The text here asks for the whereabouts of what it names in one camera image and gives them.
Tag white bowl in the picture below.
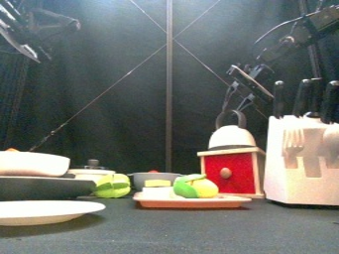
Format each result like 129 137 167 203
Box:
0 150 73 178

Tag yellow toy butter block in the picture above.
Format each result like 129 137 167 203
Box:
141 179 175 199

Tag white knife block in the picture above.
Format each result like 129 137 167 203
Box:
262 114 339 206

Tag green toy apple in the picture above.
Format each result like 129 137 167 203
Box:
91 173 133 199

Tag black handled toy knife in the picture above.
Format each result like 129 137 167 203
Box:
272 79 286 120
293 78 314 118

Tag green and yellow toy vegetable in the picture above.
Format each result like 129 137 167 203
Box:
173 174 222 199

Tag blue-grey toy pot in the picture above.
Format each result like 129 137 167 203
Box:
130 171 183 192

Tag wooden drawer box red front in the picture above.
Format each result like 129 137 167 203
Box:
197 146 268 199

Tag small lidded toy pot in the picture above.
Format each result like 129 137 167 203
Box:
67 159 118 184

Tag white round plate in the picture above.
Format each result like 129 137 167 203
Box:
0 199 107 227

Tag black knife handles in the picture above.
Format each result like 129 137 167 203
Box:
320 79 339 125

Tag thin diagonal brace cord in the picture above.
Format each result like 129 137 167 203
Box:
129 0 269 119
29 0 224 153

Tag white toy kettle dark handle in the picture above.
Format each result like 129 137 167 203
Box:
207 109 258 152

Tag metal frame pole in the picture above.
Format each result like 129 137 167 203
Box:
165 0 175 173

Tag pink serving tray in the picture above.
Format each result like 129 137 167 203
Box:
131 191 254 209

